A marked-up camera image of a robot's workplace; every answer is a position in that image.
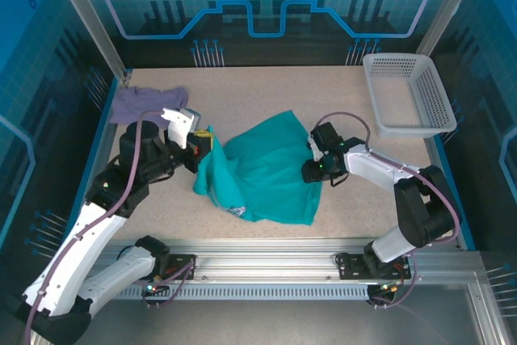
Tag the teal t-shirt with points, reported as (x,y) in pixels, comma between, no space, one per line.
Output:
(274,183)

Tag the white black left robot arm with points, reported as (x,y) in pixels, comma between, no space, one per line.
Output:
(81,240)

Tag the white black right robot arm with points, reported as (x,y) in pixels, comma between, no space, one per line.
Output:
(371,167)

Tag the folded purple t-shirt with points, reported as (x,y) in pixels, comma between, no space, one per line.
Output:
(133,102)

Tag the white perforated plastic basket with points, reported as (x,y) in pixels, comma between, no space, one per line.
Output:
(404,127)

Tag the small lit connector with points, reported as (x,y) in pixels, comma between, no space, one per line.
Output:
(387,287)
(151,287)

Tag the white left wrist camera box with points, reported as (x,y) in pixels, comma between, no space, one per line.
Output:
(179,127)

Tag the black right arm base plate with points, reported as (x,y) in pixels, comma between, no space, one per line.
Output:
(351,266)

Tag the aluminium mounting rail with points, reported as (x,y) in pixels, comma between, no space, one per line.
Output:
(262,260)

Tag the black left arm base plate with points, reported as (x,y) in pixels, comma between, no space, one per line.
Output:
(182,266)

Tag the aluminium frame post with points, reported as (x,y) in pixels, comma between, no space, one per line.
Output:
(87,22)
(448,9)

